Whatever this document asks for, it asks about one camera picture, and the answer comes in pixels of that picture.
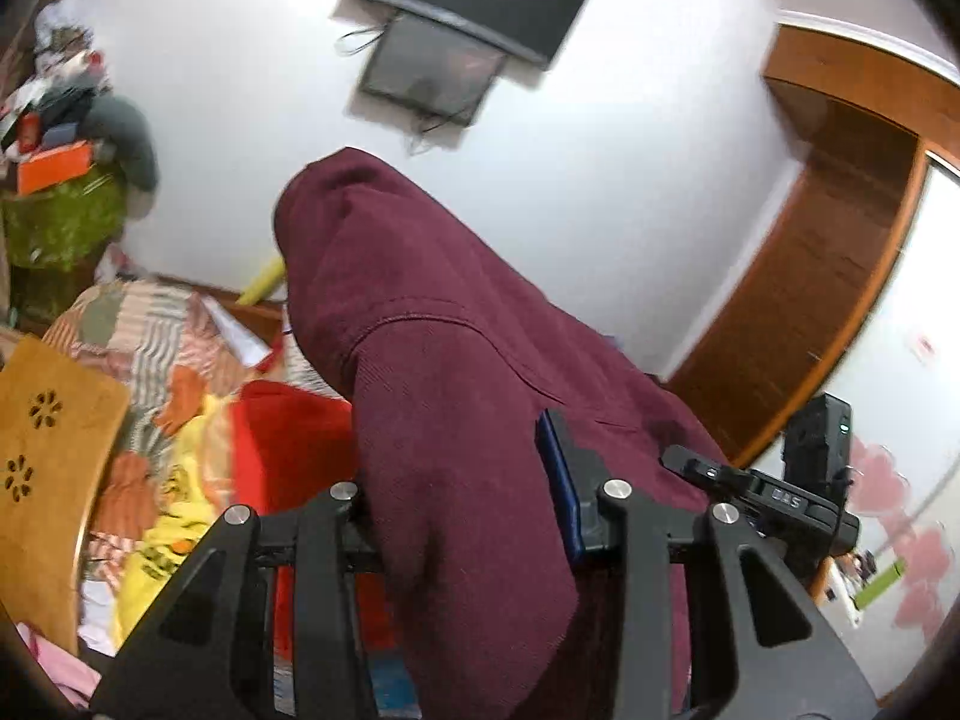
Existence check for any yellow object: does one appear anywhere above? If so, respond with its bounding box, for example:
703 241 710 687
244 255 290 305

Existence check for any green patterned cover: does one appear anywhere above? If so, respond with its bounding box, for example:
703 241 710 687
0 172 127 271

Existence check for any striped orange patchwork quilt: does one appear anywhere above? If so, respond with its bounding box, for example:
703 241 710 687
41 281 331 563

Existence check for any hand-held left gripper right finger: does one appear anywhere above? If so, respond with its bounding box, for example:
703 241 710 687
534 409 878 720

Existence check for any small black wall monitor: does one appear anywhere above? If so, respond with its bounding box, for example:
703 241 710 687
360 11 505 127

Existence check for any red garment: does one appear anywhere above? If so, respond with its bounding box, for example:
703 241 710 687
231 380 398 653

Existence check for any grey garment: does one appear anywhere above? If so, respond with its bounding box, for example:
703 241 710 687
82 94 160 192

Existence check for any pink cloth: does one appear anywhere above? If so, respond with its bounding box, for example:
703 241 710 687
15 619 102 710

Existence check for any wooden wardrobe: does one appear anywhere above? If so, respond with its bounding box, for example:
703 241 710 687
667 11 960 466

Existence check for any orange box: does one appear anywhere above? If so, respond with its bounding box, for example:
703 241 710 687
16 141 97 196

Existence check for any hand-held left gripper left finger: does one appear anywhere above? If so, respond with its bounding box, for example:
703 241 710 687
88 481 383 720

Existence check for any green bottle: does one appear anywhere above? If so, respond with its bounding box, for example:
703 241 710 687
855 559 905 608

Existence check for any pile of clutter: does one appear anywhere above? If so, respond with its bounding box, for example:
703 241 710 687
0 4 106 158

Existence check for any white sliding door with hearts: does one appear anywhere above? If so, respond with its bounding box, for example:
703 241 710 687
750 157 960 691

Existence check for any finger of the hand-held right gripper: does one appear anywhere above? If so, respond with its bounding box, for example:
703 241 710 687
660 444 758 502

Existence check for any yellow cloth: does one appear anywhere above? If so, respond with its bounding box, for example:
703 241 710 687
112 390 248 646

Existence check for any wooden lap table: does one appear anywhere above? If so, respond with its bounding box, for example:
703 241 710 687
0 336 130 657

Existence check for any black cable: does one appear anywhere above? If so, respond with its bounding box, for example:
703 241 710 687
409 109 467 156
336 24 387 57

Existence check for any brown wooden door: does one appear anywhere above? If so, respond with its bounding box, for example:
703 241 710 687
675 101 920 458

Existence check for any maroon button shirt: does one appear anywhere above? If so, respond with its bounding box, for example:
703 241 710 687
272 148 740 720

